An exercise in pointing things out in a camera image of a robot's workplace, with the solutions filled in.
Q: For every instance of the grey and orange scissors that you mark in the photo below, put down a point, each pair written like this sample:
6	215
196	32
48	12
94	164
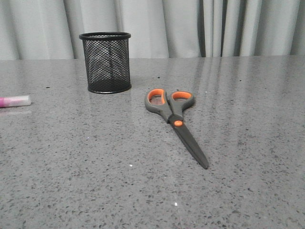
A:
170	108

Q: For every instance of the pink highlighter pen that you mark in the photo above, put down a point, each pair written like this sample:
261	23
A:
15	101

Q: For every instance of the black mesh pen bin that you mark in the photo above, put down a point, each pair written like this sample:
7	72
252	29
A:
107	61

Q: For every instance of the grey curtain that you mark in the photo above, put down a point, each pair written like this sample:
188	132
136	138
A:
50	29

